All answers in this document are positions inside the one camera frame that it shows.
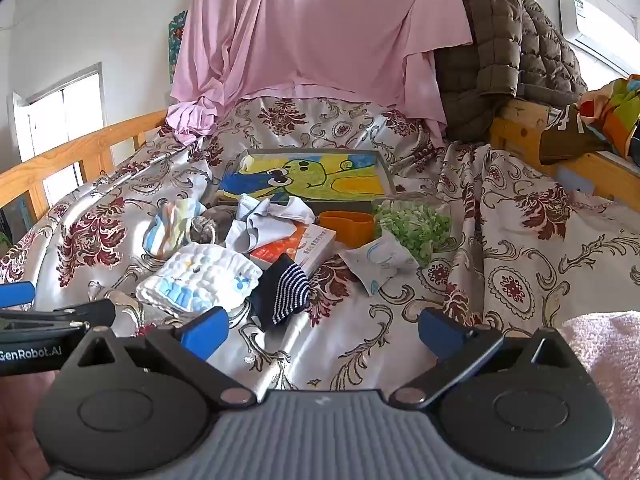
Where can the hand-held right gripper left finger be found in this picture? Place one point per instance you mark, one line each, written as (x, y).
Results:
(205, 334)

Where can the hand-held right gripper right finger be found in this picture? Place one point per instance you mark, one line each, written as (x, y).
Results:
(442, 336)

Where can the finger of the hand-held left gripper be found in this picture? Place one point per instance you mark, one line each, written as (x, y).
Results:
(15, 294)
(75, 313)

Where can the navy striped sock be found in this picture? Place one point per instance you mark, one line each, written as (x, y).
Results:
(280, 290)

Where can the pastel striped white cloth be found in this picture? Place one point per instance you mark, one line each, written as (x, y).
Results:
(167, 232)

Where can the white sock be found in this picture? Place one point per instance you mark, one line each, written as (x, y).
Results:
(260, 230)

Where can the framed green cartoon painting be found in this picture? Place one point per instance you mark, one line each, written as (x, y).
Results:
(310, 175)

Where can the white gauze towel blue print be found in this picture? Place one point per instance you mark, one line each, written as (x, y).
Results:
(200, 275)

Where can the grey knitted item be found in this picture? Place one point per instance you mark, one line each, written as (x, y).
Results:
(205, 230)

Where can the floral satin bedspread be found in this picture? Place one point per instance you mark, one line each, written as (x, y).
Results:
(525, 260)

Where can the green and white bag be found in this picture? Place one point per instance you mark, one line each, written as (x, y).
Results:
(415, 225)

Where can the orange and white carton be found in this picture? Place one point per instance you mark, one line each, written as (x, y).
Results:
(310, 247)

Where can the orange plastic cup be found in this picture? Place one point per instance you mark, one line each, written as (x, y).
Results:
(345, 227)

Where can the pink towel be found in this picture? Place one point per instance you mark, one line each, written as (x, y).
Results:
(610, 360)

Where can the white framed window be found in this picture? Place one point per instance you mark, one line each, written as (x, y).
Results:
(55, 110)

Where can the brown cloth with white print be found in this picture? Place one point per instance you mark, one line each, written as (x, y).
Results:
(565, 140)

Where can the colourful patterned blanket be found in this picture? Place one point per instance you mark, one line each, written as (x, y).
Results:
(615, 110)

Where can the brown quilted jacket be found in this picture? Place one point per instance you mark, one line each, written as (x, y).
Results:
(500, 50)

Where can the pink bed sheet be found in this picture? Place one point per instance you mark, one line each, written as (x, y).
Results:
(310, 25)

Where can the white air conditioner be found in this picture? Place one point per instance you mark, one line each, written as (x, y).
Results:
(595, 30)

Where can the wooden bed rail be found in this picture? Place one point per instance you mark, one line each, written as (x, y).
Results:
(75, 152)

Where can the yellow wooden bed frame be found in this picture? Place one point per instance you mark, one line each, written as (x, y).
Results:
(580, 170)

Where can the teal wall poster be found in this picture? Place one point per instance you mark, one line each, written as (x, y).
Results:
(175, 40)

